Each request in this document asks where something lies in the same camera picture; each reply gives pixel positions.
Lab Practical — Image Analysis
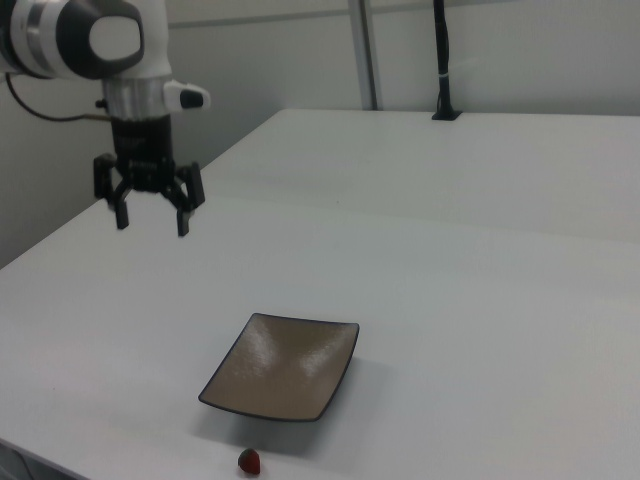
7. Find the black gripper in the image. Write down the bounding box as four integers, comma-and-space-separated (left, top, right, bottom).
92, 115, 206, 238

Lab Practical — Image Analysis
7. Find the red strawberry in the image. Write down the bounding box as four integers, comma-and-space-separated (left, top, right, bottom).
236, 447, 263, 474

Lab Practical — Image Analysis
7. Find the square brown ceramic plate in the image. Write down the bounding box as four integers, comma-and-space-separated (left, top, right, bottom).
197, 312, 361, 423

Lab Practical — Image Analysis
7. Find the black table clamp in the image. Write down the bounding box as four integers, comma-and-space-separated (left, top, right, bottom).
431, 0, 464, 122

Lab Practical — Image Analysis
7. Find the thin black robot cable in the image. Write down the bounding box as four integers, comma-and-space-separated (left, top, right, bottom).
5, 72, 112, 123

